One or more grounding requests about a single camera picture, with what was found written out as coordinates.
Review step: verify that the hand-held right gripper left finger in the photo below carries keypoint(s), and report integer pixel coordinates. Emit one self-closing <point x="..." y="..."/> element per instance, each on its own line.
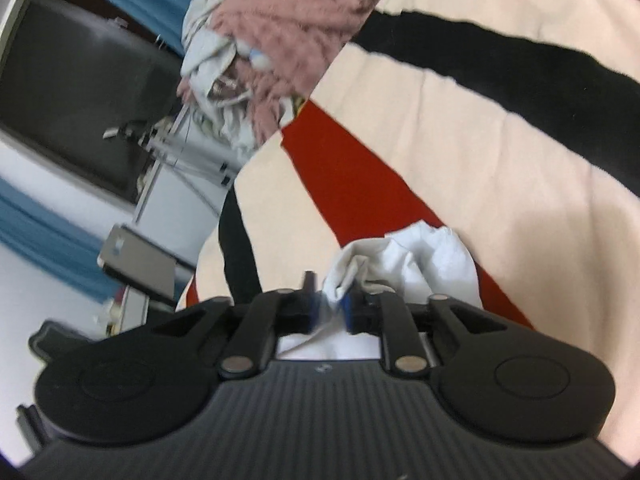
<point x="250" y="330"/>

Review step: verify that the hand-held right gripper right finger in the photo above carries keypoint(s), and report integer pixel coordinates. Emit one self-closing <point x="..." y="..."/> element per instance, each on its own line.
<point x="400" y="330"/>

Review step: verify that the pale blue t-shirt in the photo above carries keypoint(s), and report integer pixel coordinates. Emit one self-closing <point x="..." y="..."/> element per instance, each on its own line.
<point x="420" y="265"/>

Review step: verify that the grey box device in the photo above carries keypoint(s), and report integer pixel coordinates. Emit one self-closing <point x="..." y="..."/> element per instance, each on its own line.
<point x="137" y="260"/>

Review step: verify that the black plastic object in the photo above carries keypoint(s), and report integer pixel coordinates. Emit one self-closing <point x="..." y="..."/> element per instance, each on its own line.
<point x="60" y="342"/>

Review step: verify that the striped cream red black blanket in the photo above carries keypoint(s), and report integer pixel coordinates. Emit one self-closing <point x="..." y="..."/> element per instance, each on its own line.
<point x="500" y="135"/>

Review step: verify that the white grey crumpled garment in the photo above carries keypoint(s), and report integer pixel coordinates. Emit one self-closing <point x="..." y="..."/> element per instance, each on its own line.
<point x="215" y="75"/>

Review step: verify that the dark window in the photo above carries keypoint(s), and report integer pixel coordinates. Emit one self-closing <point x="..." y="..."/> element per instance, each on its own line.
<point x="75" y="90"/>

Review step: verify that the pink fluffy garment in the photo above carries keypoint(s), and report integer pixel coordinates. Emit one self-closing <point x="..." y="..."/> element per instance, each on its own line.
<point x="290" y="35"/>

